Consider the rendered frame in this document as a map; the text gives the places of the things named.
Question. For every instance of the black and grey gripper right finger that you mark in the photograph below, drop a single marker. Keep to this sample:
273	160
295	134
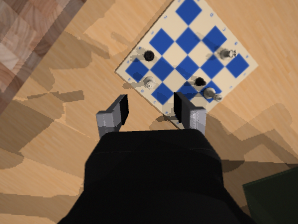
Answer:
188	114

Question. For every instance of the blue and cream chessboard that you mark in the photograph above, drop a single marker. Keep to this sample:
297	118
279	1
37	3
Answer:
187	41

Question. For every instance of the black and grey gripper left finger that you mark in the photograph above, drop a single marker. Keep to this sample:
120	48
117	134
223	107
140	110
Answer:
114	117

